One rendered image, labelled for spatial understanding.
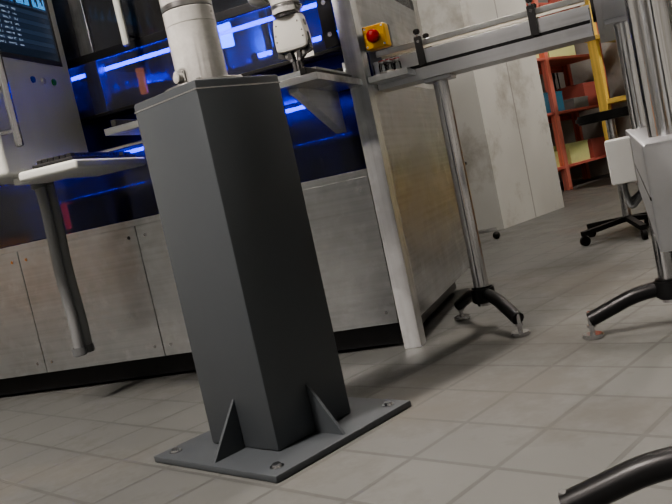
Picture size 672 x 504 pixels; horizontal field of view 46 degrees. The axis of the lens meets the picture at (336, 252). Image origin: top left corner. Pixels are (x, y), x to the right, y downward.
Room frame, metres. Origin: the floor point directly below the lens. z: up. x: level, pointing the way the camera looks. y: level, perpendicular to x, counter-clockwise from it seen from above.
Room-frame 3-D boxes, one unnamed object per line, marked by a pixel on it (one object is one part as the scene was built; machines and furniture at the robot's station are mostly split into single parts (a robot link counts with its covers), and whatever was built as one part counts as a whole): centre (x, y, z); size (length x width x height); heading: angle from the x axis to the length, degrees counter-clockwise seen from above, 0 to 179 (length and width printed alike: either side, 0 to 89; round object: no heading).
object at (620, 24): (2.09, -0.86, 0.46); 0.09 x 0.09 x 0.77; 69
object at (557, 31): (2.54, -0.59, 0.92); 0.69 x 0.15 x 0.16; 69
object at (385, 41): (2.51, -0.27, 0.99); 0.08 x 0.07 x 0.07; 159
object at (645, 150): (1.57, -0.67, 0.49); 1.60 x 0.08 x 0.12; 159
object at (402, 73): (2.54, -0.30, 0.87); 0.14 x 0.13 x 0.02; 159
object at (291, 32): (2.32, -0.01, 1.03); 0.10 x 0.07 x 0.11; 69
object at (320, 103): (2.38, -0.04, 0.79); 0.34 x 0.03 x 0.13; 159
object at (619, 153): (1.62, -0.61, 0.50); 0.12 x 0.05 x 0.09; 159
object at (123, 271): (3.33, 0.58, 0.44); 2.06 x 1.00 x 0.88; 69
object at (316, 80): (2.48, 0.19, 0.87); 0.70 x 0.48 x 0.02; 69
